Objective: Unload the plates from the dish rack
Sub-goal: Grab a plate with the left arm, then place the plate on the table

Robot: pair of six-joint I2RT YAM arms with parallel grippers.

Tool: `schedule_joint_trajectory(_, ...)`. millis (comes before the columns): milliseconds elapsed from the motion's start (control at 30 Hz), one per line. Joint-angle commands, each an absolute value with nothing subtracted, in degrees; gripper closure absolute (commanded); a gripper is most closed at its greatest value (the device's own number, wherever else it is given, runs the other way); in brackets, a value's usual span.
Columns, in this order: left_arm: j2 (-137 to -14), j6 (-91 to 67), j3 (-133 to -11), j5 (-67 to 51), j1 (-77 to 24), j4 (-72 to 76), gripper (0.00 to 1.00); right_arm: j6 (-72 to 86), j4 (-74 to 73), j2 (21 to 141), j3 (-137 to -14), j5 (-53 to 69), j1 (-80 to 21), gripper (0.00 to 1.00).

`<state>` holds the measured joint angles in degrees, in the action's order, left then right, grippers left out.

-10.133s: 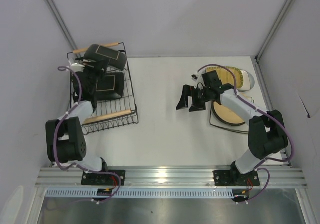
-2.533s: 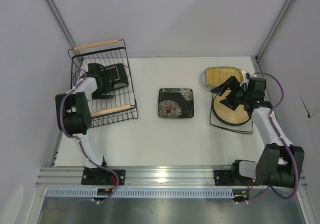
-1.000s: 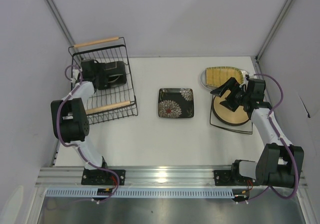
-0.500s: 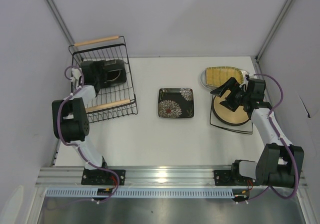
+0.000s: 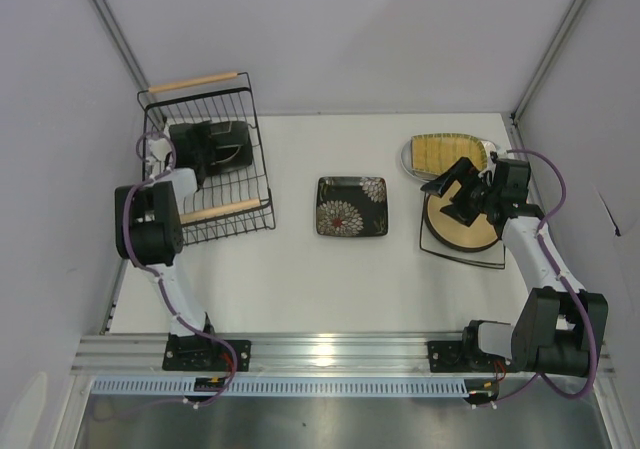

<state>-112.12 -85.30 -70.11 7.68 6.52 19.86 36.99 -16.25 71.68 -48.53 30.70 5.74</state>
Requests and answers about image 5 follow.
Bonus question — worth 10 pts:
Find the dark blue round plate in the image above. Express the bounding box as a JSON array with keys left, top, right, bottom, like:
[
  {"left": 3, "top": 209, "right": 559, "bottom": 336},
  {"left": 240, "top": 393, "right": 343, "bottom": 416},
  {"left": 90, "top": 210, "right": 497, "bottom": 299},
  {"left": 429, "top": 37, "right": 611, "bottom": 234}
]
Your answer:
[{"left": 422, "top": 191, "right": 502, "bottom": 254}]

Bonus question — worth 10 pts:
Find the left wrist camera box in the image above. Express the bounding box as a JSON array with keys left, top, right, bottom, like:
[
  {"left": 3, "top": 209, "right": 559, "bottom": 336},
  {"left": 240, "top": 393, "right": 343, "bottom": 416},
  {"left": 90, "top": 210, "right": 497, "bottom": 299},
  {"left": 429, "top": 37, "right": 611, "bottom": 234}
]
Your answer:
[{"left": 145, "top": 139, "right": 172, "bottom": 166}]

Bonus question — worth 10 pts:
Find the woven fan-shaped plate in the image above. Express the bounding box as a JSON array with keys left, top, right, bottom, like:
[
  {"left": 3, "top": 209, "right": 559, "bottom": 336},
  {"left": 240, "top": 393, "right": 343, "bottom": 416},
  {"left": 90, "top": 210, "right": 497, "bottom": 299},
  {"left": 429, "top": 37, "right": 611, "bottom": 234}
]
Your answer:
[{"left": 409, "top": 133, "right": 488, "bottom": 176}]

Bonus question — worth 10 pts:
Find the black wire dish rack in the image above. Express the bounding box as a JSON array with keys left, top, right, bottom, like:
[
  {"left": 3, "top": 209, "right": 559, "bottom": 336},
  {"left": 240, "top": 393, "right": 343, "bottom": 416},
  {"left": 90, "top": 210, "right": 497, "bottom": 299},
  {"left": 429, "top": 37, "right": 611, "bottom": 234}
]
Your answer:
[{"left": 138, "top": 72, "right": 276, "bottom": 245}]

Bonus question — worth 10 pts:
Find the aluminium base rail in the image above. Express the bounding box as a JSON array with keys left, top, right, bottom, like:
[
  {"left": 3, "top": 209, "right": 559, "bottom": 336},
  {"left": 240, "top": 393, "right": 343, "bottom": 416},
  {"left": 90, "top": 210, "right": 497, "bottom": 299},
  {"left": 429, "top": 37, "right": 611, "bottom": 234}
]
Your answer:
[{"left": 69, "top": 332, "right": 616, "bottom": 375}]

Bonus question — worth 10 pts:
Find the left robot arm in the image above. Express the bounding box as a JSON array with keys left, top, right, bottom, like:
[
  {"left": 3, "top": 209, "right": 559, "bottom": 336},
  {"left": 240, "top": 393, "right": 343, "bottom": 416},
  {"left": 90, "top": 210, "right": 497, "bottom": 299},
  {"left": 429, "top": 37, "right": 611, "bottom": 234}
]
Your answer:
[{"left": 114, "top": 131, "right": 216, "bottom": 344}]

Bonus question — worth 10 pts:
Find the white square plate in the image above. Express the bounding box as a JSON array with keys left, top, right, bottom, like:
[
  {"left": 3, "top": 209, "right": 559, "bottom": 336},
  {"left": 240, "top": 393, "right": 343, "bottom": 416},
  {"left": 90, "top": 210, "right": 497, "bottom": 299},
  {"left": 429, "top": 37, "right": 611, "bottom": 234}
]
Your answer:
[{"left": 419, "top": 183, "right": 506, "bottom": 270}]

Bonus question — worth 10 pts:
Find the white slotted cable duct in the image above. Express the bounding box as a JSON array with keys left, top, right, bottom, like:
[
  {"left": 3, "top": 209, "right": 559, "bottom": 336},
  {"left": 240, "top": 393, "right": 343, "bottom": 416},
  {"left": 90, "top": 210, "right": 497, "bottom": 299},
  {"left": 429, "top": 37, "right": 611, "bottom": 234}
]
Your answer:
[{"left": 91, "top": 376, "right": 469, "bottom": 398}]

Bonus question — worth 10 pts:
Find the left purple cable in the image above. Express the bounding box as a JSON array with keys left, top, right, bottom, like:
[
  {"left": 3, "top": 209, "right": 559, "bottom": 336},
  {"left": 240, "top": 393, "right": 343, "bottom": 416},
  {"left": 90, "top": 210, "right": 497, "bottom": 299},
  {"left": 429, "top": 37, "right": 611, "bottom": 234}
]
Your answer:
[{"left": 122, "top": 131, "right": 241, "bottom": 413}]

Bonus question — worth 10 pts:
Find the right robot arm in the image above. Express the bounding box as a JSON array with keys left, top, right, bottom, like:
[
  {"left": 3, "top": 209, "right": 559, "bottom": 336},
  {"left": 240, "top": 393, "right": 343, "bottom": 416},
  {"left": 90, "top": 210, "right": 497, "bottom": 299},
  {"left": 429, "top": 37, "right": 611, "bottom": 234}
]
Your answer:
[{"left": 421, "top": 157, "right": 608, "bottom": 378}]

